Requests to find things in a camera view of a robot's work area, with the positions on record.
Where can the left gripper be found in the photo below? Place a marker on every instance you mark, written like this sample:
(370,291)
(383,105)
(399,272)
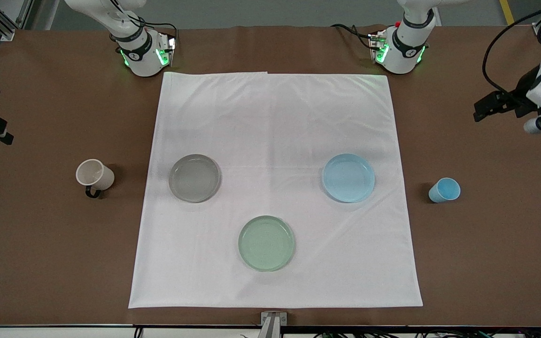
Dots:
(522,93)

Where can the blue cup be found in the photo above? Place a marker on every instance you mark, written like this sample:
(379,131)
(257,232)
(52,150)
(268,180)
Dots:
(445,189)

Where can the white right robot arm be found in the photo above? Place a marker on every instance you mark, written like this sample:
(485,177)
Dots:
(136,51)

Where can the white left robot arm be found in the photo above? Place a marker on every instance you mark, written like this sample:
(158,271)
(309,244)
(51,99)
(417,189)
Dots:
(406,42)

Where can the blue plate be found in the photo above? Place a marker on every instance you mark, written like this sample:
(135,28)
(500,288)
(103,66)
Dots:
(348,178)

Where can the gray plate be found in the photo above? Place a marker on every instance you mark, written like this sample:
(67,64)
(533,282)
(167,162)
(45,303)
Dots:
(194,178)

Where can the green plate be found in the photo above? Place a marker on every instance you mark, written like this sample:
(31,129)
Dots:
(266,243)

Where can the white cloth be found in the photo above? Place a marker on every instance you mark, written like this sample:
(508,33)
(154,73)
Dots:
(275,188)

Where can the metal table edge bracket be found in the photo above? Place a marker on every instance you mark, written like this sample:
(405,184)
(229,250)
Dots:
(273,321)

